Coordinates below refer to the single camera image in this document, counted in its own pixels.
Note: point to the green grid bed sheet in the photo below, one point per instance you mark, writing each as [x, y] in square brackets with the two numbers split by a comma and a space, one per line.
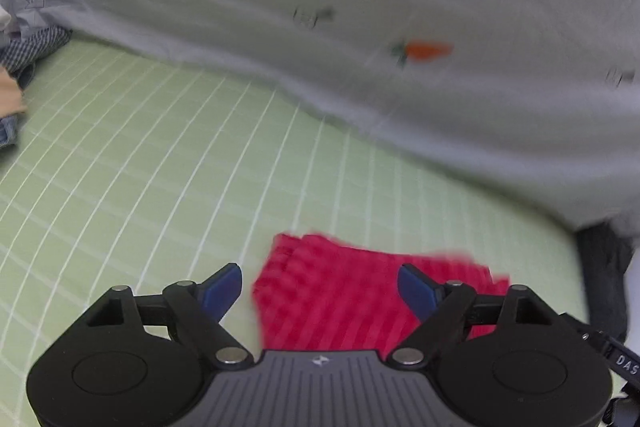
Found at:
[150, 167]

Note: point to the white carrot print quilt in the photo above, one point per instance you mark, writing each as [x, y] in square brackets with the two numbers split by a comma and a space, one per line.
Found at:
[350, 7]

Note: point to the blue gingham cloth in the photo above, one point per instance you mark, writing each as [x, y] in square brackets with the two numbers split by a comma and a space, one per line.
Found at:
[35, 47]

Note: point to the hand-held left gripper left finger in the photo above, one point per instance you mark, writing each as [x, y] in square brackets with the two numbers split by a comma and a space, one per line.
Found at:
[223, 291]

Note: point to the red checkered cloth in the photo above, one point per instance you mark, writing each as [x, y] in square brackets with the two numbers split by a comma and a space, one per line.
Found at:
[340, 292]

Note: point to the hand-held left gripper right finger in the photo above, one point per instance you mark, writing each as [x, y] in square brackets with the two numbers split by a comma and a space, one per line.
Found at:
[416, 292]

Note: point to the dark cloth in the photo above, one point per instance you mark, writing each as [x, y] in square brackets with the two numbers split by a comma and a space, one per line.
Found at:
[602, 277]

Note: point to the blue denim cloth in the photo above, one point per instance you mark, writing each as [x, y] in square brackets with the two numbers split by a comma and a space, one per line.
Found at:
[7, 132]

